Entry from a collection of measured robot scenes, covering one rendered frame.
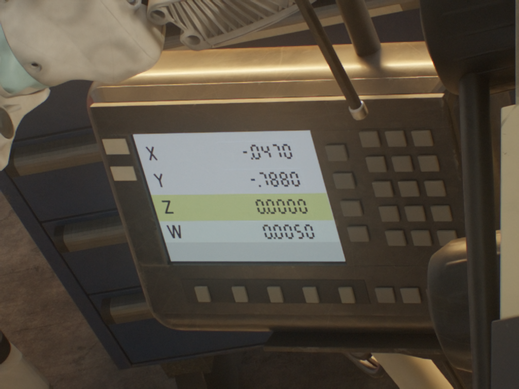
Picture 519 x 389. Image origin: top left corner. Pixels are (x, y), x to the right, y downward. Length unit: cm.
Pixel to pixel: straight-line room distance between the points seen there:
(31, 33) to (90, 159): 172
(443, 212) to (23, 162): 128
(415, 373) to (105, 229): 110
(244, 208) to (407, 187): 15
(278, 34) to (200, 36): 151
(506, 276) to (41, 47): 54
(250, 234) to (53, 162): 113
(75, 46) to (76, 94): 166
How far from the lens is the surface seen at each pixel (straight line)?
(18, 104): 170
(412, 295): 225
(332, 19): 317
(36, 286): 413
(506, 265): 120
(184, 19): 168
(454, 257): 144
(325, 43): 156
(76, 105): 336
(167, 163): 229
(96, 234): 349
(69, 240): 351
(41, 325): 408
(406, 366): 244
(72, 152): 339
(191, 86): 225
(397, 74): 218
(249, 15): 167
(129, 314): 360
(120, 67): 169
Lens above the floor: 274
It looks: 42 degrees down
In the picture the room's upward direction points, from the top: 30 degrees counter-clockwise
